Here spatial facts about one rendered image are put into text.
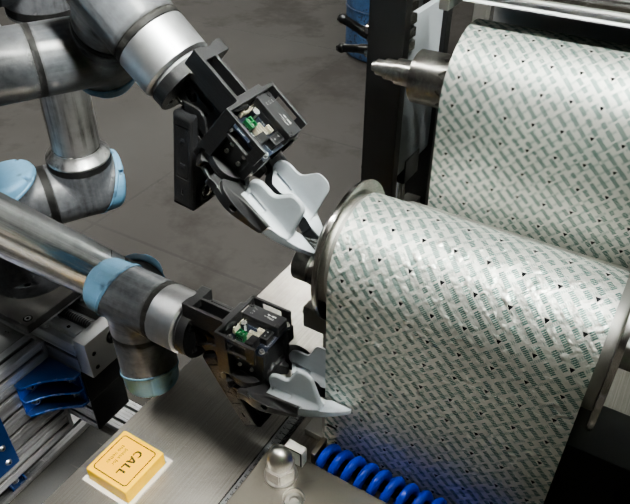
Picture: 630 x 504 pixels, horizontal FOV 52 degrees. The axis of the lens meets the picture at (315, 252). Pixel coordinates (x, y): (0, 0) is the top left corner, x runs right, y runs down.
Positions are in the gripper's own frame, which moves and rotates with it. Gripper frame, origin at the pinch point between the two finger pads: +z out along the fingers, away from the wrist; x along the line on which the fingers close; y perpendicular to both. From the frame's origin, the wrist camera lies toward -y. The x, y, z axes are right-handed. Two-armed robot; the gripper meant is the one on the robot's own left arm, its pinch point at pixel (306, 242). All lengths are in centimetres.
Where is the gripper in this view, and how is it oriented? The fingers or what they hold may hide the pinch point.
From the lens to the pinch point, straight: 65.1
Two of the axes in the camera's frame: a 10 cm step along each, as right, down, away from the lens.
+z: 6.5, 7.6, 0.7
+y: 5.5, -4.0, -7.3
